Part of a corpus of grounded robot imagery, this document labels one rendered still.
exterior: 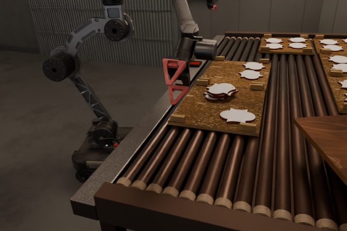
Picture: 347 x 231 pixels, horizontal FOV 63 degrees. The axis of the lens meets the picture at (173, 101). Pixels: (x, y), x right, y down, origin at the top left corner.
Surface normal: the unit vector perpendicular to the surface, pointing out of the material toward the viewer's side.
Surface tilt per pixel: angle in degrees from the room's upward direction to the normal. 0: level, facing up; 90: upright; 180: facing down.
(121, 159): 0
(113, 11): 90
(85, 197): 0
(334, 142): 0
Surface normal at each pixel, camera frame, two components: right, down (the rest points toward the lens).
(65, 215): -0.05, -0.90
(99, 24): -0.10, 0.43
